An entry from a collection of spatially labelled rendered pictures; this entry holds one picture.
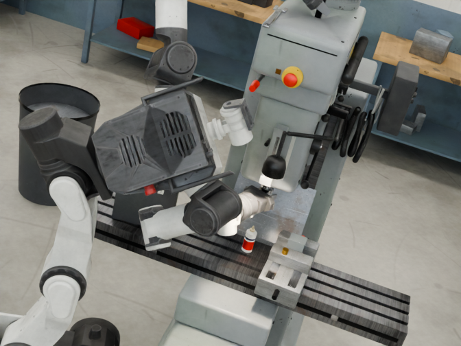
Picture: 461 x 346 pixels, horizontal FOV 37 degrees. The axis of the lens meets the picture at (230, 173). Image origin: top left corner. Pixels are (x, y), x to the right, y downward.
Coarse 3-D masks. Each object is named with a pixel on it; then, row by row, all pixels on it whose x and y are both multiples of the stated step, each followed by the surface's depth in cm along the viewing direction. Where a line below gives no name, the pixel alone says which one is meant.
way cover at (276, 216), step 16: (240, 176) 285; (240, 192) 285; (288, 192) 282; (304, 192) 281; (288, 208) 282; (304, 208) 281; (240, 224) 282; (256, 224) 281; (272, 224) 281; (288, 224) 281; (304, 224) 281; (256, 240) 278; (272, 240) 279
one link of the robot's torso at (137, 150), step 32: (160, 96) 191; (192, 96) 188; (128, 128) 182; (160, 128) 180; (192, 128) 178; (128, 160) 184; (160, 160) 180; (192, 160) 179; (128, 192) 192; (192, 192) 194
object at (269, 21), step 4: (276, 8) 209; (284, 8) 211; (276, 12) 204; (280, 12) 206; (284, 12) 209; (272, 16) 200; (276, 16) 201; (268, 20) 196; (272, 20) 197; (264, 24) 192; (268, 24) 192; (268, 28) 191
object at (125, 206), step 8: (160, 192) 252; (168, 192) 252; (120, 200) 255; (128, 200) 255; (136, 200) 254; (144, 200) 254; (152, 200) 254; (160, 200) 254; (168, 200) 253; (176, 200) 262; (120, 208) 257; (128, 208) 256; (136, 208) 256; (168, 208) 255; (112, 216) 259; (120, 216) 258; (128, 216) 258; (136, 216) 258
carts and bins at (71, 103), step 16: (32, 96) 424; (48, 96) 432; (64, 96) 435; (80, 96) 433; (64, 112) 427; (80, 112) 431; (96, 112) 408; (32, 160) 410; (32, 176) 416; (32, 192) 421
